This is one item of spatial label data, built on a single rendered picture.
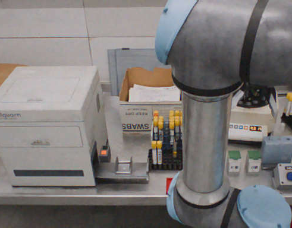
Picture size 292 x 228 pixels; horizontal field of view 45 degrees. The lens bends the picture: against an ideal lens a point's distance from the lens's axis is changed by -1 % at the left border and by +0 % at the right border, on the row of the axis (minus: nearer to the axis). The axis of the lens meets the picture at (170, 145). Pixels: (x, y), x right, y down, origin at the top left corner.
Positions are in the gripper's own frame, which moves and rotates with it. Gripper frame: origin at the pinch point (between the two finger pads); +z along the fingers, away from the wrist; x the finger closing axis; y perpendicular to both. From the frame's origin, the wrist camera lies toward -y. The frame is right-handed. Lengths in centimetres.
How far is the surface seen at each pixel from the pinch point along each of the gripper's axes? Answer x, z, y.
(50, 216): -89, 83, -16
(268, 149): 7.7, 11.4, 2.4
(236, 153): -2.8, 12.4, 4.8
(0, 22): -102, -10, -38
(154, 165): -29.3, 18.0, 8.7
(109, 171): -43.1, 16.6, 15.9
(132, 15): -47, -15, -45
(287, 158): 15.0, 15.3, 1.2
